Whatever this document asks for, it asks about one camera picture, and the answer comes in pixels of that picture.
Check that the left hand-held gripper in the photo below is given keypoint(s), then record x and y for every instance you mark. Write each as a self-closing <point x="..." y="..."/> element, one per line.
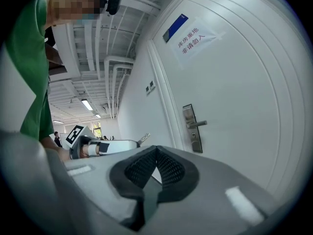
<point x="73" y="136"/>

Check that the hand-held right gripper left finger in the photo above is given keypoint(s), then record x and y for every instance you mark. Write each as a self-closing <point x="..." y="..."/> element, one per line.
<point x="97" y="180"/>

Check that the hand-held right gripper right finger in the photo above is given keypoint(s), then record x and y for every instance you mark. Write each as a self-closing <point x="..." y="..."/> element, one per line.
<point x="207" y="185"/>

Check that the white door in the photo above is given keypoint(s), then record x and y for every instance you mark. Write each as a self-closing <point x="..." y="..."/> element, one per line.
<point x="232" y="106"/>

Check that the person's left forearm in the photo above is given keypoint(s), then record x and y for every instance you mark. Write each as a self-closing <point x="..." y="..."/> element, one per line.
<point x="55" y="148"/>

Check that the blue door sign plate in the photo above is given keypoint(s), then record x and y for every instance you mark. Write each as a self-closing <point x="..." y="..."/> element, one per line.
<point x="174" y="28"/>

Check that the person's left hand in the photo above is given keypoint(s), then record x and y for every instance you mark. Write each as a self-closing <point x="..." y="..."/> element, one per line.
<point x="84" y="152"/>

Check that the ceiling light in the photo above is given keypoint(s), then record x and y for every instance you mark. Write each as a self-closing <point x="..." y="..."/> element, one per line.
<point x="98" y="115"/>
<point x="87" y="104"/>

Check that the white ceiling pipes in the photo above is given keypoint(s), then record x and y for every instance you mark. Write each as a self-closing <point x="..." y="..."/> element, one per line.
<point x="112" y="82"/>

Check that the white paper notice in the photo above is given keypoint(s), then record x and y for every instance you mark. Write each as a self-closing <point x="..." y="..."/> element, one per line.
<point x="195" y="43"/>

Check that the blue face mask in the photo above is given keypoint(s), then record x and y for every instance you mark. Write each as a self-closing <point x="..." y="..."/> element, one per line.
<point x="85" y="19"/>

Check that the person's green shirt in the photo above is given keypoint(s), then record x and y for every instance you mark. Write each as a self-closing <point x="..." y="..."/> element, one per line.
<point x="27" y="57"/>

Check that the person's head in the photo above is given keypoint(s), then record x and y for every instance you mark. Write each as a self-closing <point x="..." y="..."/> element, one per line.
<point x="73" y="1"/>

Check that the white wall thermostat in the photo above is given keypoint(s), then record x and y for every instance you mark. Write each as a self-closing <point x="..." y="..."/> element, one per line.
<point x="148" y="89"/>
<point x="151" y="84"/>

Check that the black head camera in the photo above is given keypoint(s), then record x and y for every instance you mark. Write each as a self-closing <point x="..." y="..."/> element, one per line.
<point x="113" y="1"/>

